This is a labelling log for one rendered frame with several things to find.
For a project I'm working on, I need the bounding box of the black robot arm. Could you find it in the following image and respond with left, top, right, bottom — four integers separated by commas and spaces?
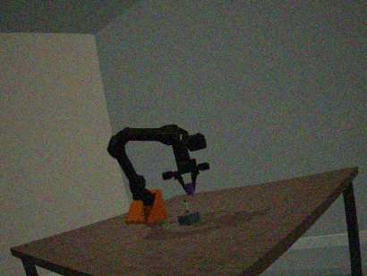
107, 125, 207, 205

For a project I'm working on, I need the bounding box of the purple cylinder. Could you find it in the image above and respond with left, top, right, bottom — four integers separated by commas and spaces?
185, 182, 195, 195

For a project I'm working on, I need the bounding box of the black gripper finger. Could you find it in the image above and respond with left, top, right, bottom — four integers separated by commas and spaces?
175, 177, 187, 193
191, 173, 200, 191

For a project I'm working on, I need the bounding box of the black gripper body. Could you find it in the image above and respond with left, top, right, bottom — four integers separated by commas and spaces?
162, 152, 210, 180

